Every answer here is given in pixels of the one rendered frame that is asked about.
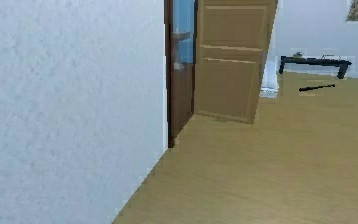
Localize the light wooden panel door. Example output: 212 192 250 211
193 0 279 125

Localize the black baseball bat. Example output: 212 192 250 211
298 83 336 93

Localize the low black table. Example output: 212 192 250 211
278 55 353 80

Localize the dark brown door frame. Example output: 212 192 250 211
164 0 197 149

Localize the grey door handle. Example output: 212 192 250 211
173 31 192 42

